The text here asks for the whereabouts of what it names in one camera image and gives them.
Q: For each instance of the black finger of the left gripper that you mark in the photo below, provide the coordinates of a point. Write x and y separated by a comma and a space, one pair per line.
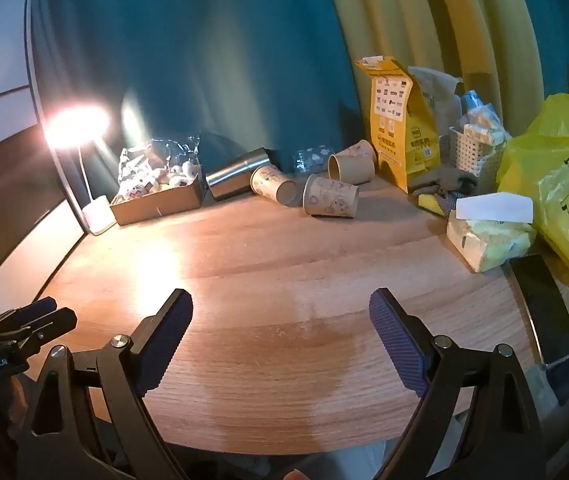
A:
26, 333

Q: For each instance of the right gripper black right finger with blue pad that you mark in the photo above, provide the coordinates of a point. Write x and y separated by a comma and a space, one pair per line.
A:
502, 436

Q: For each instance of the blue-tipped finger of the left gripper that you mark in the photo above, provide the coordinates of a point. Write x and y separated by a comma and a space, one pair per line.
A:
27, 310

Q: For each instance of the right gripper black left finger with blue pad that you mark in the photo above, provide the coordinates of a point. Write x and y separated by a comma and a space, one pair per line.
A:
87, 418

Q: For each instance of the patterned paper cup front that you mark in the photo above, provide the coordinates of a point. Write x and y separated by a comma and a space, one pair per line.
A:
329, 198

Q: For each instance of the patterned paper cup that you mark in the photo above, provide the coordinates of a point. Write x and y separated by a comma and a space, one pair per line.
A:
363, 148
268, 181
329, 198

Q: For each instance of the patterned paper cup left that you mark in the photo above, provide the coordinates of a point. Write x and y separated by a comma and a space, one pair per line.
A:
268, 181

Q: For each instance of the brown paper cup open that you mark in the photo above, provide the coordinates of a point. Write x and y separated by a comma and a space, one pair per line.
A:
351, 169

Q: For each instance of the patterned paper cup behind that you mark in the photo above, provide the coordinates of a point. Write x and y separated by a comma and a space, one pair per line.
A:
363, 148

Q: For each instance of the black smartphone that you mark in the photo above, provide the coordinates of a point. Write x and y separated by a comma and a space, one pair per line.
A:
545, 307

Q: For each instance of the white desk lamp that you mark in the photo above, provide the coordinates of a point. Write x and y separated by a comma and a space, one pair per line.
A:
68, 133

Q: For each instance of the cardboard tray box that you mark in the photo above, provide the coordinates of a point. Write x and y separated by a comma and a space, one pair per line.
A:
159, 204

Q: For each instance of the clear bag of candies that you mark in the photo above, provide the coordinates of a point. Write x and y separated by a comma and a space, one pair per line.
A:
159, 165

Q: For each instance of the tissue pack yellow green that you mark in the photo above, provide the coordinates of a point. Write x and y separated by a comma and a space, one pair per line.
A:
490, 229

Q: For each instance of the stainless steel tumbler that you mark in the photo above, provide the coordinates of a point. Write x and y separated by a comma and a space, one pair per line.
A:
235, 178

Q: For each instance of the yellow sponge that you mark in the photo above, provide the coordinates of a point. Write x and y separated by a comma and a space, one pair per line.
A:
430, 203

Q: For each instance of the grey cloth rag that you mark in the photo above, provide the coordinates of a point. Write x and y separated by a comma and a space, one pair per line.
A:
447, 182

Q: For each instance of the yellow plastic shopping bag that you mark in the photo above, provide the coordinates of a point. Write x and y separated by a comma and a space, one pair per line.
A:
536, 164

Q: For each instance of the white plastic basket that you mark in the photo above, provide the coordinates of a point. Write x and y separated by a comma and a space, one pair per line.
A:
477, 158

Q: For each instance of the crumpled clear plastic wrapper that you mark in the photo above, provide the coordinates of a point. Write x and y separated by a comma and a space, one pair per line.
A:
312, 160

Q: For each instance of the yellow paper bag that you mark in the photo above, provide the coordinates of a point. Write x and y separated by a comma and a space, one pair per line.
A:
402, 127

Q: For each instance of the teal curtain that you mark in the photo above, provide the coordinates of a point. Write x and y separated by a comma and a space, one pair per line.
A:
240, 74

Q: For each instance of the beige paper bag behind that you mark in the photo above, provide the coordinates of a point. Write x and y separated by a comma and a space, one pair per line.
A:
440, 92

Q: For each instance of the yellow curtain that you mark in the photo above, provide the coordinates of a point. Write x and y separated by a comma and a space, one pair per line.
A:
489, 44

